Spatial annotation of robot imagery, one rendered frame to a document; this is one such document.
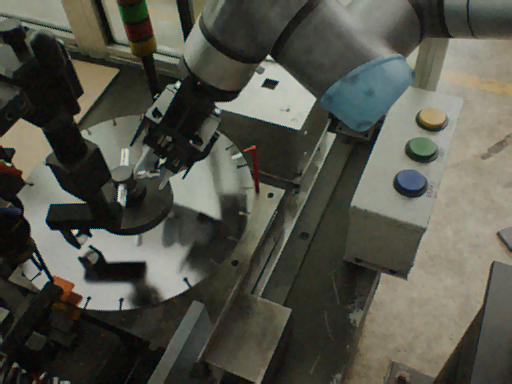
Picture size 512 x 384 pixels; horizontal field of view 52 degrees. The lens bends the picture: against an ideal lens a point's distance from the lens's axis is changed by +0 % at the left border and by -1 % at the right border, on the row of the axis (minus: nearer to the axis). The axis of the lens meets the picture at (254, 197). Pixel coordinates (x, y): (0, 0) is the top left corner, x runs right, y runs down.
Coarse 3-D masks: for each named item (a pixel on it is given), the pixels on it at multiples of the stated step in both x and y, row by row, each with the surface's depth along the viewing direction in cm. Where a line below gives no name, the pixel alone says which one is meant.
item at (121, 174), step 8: (128, 152) 70; (128, 160) 69; (120, 168) 67; (128, 168) 67; (112, 176) 67; (120, 176) 67; (128, 176) 66; (136, 176) 67; (144, 176) 67; (152, 176) 67; (120, 184) 66; (128, 184) 67; (136, 184) 68; (120, 192) 65; (128, 192) 68; (120, 200) 65
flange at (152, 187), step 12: (144, 180) 71; (156, 180) 71; (168, 180) 71; (108, 192) 71; (144, 192) 69; (156, 192) 70; (168, 192) 70; (132, 204) 69; (144, 204) 69; (156, 204) 69; (168, 204) 69; (132, 216) 68; (144, 216) 68; (156, 216) 68; (120, 228) 67; (132, 228) 67
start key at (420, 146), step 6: (414, 138) 80; (420, 138) 80; (426, 138) 80; (414, 144) 79; (420, 144) 79; (426, 144) 79; (432, 144) 79; (414, 150) 79; (420, 150) 79; (426, 150) 79; (432, 150) 79; (414, 156) 79; (420, 156) 78; (426, 156) 78; (432, 156) 79
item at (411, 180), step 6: (402, 174) 76; (408, 174) 76; (414, 174) 76; (420, 174) 76; (402, 180) 75; (408, 180) 75; (414, 180) 75; (420, 180) 75; (402, 186) 75; (408, 186) 75; (414, 186) 75; (420, 186) 75; (408, 192) 75; (414, 192) 75
